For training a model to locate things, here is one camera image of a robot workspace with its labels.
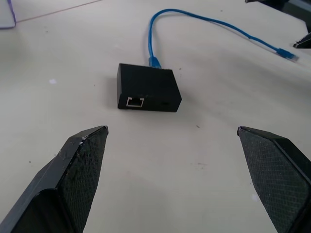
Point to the clear purple-edged plastic container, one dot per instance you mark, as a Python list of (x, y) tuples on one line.
[(7, 14)]

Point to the black box with ethernet port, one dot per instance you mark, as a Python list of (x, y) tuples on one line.
[(148, 85)]

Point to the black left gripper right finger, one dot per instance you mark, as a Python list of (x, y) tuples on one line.
[(274, 170)]

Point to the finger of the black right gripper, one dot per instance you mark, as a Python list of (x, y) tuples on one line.
[(305, 42), (297, 7)]

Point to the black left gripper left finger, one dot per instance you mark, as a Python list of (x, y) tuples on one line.
[(73, 174)]

